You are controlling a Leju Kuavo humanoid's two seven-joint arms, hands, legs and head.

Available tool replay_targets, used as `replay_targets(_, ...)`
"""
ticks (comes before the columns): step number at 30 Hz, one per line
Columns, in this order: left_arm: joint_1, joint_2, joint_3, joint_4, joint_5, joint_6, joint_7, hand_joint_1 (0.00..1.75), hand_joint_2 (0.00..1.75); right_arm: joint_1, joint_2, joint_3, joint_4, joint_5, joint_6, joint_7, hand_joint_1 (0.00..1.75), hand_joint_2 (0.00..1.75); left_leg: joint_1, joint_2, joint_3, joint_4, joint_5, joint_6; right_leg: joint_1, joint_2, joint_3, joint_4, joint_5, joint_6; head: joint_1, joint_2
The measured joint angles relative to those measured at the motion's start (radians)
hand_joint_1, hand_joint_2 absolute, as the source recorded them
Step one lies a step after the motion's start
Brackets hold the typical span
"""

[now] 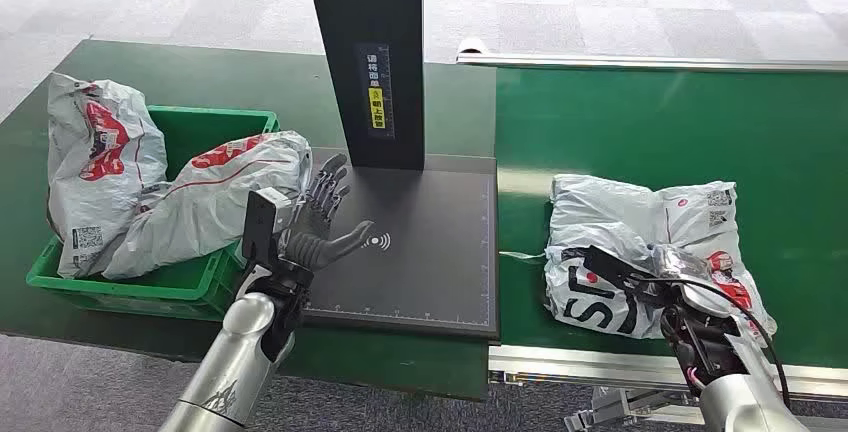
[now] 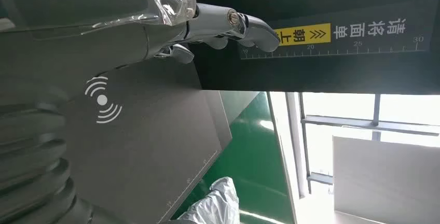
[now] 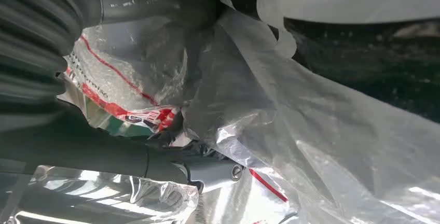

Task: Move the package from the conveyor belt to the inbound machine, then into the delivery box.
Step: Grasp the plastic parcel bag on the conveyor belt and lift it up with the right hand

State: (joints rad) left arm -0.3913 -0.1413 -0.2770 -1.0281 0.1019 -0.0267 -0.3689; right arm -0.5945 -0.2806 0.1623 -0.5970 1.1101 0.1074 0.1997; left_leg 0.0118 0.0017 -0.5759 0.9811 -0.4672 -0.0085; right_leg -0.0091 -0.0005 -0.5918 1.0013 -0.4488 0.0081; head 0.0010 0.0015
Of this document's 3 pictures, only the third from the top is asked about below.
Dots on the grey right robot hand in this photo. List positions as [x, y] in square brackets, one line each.
[103, 153]

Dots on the green conveyor belt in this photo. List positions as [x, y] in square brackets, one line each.
[378, 71]

